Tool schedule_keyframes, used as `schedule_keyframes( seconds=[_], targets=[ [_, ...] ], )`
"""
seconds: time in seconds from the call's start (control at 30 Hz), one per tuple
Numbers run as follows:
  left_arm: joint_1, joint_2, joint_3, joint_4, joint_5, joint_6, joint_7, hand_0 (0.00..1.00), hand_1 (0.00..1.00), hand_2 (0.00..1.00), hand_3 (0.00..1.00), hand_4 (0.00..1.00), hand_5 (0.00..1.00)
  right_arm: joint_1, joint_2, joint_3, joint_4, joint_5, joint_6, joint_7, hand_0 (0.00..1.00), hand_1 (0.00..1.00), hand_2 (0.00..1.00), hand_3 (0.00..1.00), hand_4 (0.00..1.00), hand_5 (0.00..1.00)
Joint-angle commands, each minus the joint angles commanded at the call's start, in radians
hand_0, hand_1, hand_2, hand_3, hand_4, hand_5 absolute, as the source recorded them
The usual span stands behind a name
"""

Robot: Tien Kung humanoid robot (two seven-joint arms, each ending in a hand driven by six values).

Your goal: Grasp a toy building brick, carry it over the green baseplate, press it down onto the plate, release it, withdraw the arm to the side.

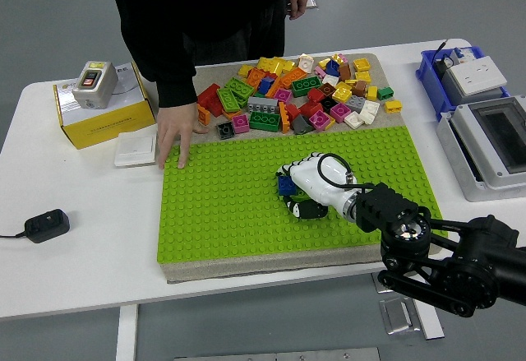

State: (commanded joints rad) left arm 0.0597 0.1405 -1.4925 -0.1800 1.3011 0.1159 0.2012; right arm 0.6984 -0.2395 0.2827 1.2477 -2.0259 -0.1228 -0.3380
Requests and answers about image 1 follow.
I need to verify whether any black power adapter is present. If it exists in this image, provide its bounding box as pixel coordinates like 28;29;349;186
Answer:
24;208;71;244

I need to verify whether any green studded baseplate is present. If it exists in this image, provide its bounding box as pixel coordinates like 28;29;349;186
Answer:
156;125;444;264

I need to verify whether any green long brick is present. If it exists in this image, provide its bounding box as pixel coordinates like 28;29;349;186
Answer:
224;76;255;100
216;87;242;113

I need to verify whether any small black adapter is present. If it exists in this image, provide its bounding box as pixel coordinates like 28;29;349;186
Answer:
434;58;455;79

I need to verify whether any white socket panel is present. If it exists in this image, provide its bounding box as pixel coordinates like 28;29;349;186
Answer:
445;55;509;95

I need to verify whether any dark green brick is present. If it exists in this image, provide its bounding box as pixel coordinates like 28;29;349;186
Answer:
248;110;281;132
291;76;322;98

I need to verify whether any yellow cardboard box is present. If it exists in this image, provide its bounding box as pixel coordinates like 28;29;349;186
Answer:
53;62;157;150

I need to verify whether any blue square brick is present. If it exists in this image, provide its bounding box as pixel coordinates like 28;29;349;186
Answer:
277;174;298;197

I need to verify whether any dark grey sloped brick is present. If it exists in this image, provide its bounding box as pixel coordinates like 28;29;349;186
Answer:
292;114;316;136

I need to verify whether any grey square brick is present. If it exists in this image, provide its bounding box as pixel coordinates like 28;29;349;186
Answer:
344;95;367;112

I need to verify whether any long metal floor plate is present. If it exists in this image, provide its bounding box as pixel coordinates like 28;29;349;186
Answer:
174;347;381;361

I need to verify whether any person's left hand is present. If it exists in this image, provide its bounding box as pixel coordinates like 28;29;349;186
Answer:
287;0;310;21

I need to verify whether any person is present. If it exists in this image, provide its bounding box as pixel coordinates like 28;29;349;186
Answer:
107;0;306;109

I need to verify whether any grey long brick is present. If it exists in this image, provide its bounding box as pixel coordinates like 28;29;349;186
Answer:
247;95;279;114

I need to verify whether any grey enclosure with window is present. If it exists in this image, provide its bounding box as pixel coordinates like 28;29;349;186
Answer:
435;94;526;202

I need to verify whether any grey junction box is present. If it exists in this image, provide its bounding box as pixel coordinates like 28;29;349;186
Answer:
441;73;505;105

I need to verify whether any white table leg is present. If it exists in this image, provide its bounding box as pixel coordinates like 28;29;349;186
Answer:
406;294;445;340
115;303;140;361

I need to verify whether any yellow long brick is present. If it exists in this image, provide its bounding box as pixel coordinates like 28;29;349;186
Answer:
256;56;287;75

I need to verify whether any blue plastic bin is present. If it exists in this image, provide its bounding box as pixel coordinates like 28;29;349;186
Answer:
414;46;510;122

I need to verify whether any large red brick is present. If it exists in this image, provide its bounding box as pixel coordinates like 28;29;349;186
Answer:
196;83;225;118

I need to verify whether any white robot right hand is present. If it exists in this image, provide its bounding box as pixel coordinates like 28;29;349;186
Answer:
275;151;358;221

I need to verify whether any grey push-button switch box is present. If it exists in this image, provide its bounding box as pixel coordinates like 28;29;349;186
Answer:
72;60;119;110

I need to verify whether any white wall switch panel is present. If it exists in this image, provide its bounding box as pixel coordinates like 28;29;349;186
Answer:
113;132;159;168

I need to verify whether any person's right hand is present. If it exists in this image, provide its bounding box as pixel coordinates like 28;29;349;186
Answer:
156;101;210;171

